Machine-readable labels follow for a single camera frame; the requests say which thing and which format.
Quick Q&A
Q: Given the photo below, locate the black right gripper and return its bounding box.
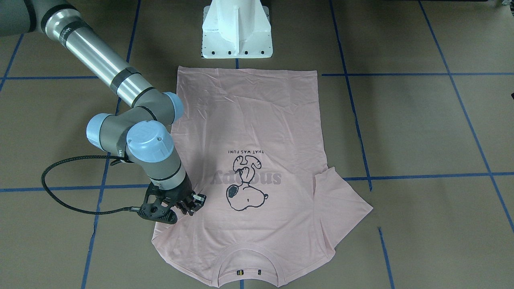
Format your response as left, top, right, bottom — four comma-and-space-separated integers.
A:
151, 179, 207, 216

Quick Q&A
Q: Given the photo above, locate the pink Snoopy t-shirt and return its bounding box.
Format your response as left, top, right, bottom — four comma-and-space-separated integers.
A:
152, 67, 372, 287

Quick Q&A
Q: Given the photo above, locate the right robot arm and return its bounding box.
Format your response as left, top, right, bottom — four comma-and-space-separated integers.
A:
1, 0, 210, 227

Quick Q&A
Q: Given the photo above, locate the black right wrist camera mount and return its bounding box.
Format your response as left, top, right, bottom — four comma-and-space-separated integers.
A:
137, 186, 177, 225

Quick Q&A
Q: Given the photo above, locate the black braided cable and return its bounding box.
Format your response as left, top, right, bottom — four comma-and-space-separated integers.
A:
41, 156, 141, 216

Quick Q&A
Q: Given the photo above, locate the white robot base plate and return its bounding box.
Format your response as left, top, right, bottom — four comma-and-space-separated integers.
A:
201, 0, 273, 59

